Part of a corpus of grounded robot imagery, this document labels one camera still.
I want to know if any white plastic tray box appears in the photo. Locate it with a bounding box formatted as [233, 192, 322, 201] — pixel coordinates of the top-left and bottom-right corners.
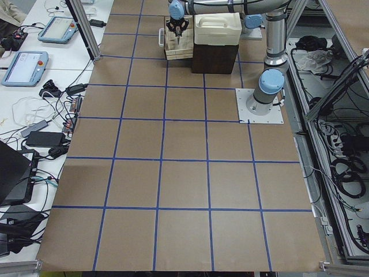
[194, 13, 242, 46]

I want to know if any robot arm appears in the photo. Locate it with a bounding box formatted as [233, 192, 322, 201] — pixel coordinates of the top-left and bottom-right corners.
[168, 0, 289, 115]

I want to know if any aluminium frame post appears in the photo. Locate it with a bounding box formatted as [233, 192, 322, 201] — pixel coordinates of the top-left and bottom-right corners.
[66, 0, 101, 61]

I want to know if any near teach pendant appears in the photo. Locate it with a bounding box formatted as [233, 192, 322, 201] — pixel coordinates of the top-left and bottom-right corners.
[1, 51, 48, 87]

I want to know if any dark wooden drawer box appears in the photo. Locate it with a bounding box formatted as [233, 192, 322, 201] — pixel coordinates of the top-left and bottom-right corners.
[163, 16, 239, 74]

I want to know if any teach pendant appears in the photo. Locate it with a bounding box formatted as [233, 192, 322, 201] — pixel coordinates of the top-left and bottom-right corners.
[37, 16, 77, 44]
[1, 51, 48, 87]

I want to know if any far teach pendant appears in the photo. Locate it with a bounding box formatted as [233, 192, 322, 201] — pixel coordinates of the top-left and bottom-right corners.
[37, 16, 77, 44]

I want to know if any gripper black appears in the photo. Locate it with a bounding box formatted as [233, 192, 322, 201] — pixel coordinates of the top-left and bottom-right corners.
[166, 17, 189, 37]

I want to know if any black laptop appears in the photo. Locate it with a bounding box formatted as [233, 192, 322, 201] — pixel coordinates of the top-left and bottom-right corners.
[1, 142, 39, 206]

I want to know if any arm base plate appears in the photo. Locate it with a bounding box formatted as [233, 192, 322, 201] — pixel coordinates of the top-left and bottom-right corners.
[235, 88, 284, 125]

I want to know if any white drawer handle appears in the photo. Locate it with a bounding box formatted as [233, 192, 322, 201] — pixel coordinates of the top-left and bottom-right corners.
[158, 28, 165, 47]

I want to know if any black power adapter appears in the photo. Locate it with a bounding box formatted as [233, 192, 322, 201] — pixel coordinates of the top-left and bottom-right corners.
[25, 131, 65, 148]

